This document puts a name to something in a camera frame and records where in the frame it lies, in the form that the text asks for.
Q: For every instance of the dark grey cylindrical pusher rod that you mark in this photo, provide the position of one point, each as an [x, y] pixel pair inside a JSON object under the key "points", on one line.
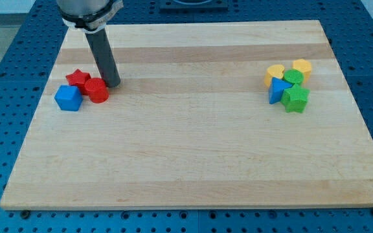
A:
{"points": [[104, 59]]}

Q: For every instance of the red star block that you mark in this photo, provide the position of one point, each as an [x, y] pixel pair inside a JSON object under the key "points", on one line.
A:
{"points": [[78, 79]]}

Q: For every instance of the green star block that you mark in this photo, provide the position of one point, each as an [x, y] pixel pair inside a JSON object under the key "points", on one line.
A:
{"points": [[295, 99]]}

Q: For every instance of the yellow hexagon block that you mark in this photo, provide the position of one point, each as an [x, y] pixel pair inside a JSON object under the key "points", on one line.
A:
{"points": [[304, 66]]}

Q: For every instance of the red cylinder block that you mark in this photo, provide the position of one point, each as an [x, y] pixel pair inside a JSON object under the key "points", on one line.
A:
{"points": [[96, 90]]}

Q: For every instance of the blue cube block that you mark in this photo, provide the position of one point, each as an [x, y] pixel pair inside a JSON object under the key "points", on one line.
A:
{"points": [[68, 98]]}

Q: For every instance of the wooden board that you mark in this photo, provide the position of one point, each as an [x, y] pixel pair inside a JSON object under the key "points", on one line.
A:
{"points": [[190, 126]]}

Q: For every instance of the yellow heart block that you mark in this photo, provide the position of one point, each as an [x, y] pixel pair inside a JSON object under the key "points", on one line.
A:
{"points": [[273, 71]]}

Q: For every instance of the blue triangle block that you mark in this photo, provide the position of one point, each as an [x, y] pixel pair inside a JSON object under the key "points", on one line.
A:
{"points": [[276, 89]]}

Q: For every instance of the green cylinder block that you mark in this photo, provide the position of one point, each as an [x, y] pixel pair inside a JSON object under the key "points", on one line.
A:
{"points": [[293, 76]]}

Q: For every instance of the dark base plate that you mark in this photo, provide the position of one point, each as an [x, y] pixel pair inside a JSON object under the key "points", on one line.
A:
{"points": [[192, 5]]}

